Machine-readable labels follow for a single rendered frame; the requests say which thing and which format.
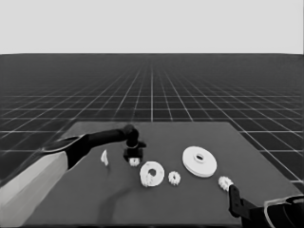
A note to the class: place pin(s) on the large thick white disc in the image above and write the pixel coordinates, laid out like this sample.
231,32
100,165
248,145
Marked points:
208,164

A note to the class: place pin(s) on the small thin white T-shaped piece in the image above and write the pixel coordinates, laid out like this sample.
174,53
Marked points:
104,157

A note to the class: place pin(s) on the white round carrier with pins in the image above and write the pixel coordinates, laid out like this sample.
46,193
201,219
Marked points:
160,174

